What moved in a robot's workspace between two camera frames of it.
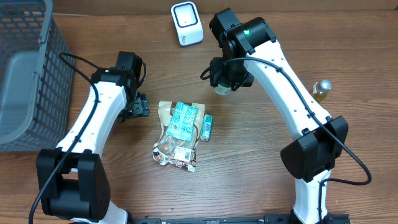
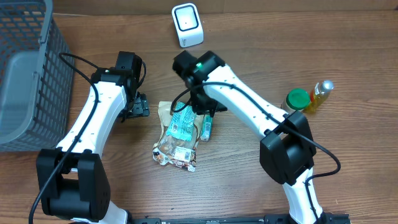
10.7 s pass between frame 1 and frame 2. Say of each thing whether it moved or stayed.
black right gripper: moved
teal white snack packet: stayed
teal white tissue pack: stayed
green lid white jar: moved
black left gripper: stayed
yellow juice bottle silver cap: stayed
